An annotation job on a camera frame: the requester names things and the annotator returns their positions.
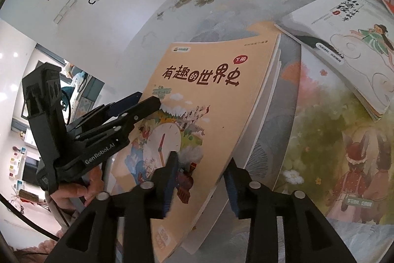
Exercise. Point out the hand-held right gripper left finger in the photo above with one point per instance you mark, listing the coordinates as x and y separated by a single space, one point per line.
170 179

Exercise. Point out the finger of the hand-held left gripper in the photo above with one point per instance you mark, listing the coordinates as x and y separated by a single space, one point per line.
147 106
129 99

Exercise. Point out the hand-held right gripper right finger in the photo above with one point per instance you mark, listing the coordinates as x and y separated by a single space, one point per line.
234 189

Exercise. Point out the orange world history book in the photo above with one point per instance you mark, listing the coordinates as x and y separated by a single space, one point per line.
209 115

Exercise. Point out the person's left forearm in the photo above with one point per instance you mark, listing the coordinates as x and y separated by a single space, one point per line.
54 207

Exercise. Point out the person's left hand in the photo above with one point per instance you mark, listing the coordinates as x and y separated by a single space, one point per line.
92 189

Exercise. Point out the television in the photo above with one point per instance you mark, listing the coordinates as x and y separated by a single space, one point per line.
30 172

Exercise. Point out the white green-robed figure book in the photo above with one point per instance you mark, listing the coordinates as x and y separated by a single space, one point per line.
344 35

